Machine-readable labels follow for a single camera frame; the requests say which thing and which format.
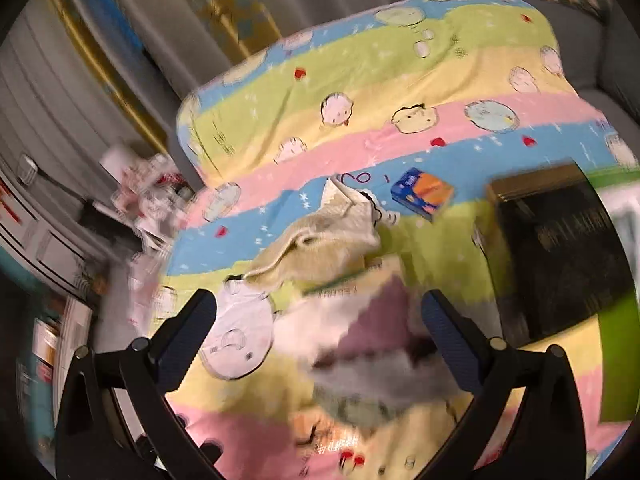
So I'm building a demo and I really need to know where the white panelled cabinet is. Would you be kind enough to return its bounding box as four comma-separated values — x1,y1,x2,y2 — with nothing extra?
0,160,101,306

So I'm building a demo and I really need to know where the blue and orange snack box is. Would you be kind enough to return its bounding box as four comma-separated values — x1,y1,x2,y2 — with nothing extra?
390,166,456,223

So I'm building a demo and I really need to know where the white shelf unit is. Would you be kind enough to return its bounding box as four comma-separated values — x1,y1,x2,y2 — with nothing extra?
30,294,95,388

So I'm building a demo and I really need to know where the black box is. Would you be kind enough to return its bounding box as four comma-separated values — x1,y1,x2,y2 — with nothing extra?
486,162,632,342

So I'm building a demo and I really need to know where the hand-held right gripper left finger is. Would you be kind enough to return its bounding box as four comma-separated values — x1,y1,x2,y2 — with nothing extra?
55,288,222,480

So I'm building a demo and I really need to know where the pile of white red clothes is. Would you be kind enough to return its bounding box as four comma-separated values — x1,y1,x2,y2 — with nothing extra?
100,144,201,256

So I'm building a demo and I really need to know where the purple towel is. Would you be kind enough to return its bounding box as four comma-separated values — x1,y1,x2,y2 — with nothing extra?
337,275,428,363

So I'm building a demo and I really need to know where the black tool with white handle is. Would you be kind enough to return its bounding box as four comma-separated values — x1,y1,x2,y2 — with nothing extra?
19,155,121,233

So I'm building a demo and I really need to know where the cream towel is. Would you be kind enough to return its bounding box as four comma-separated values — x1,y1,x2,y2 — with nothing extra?
242,176,382,292

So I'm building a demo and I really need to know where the pastel striped printed blanket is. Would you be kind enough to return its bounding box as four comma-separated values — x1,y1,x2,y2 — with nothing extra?
165,0,640,480

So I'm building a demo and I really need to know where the yellow patterned curtain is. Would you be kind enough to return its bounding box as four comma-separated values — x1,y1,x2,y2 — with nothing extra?
159,0,283,58

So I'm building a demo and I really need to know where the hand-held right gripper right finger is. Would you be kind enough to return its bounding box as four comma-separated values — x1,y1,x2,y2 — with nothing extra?
420,289,587,480

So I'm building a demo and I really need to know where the purple and grey sock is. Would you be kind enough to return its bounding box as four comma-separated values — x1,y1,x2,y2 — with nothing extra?
276,295,436,411

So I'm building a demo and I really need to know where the grey sofa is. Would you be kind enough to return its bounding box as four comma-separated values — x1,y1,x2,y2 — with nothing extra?
530,0,640,128

